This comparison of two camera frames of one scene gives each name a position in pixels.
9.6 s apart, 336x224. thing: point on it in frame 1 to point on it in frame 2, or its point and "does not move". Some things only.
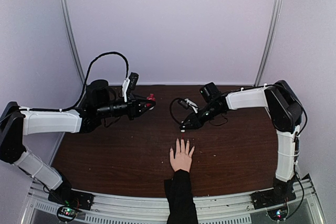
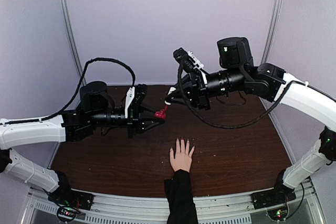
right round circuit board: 278,214 does not move
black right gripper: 197,123 to 201,96
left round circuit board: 66,213 does not move
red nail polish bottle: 151,97 to 161,114
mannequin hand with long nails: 182,159 does not move
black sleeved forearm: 181,206 does not move
